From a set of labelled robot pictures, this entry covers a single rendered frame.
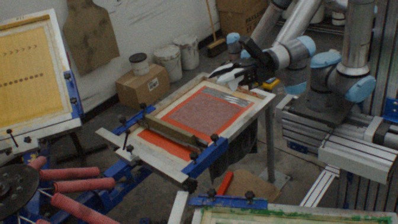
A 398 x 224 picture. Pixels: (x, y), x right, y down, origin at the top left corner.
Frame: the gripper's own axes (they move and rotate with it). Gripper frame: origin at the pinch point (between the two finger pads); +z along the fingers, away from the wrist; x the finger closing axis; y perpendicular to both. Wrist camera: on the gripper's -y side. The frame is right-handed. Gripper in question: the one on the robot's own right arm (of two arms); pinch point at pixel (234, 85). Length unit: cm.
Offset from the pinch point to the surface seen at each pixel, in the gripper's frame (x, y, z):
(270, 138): 17, 14, 52
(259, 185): 8, 8, 96
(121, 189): -98, 2, 7
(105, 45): 28, -193, 25
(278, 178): 24, 16, 97
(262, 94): -1.8, 21.8, -0.9
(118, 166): -95, 0, -6
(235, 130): -37.8, 28.7, -0.9
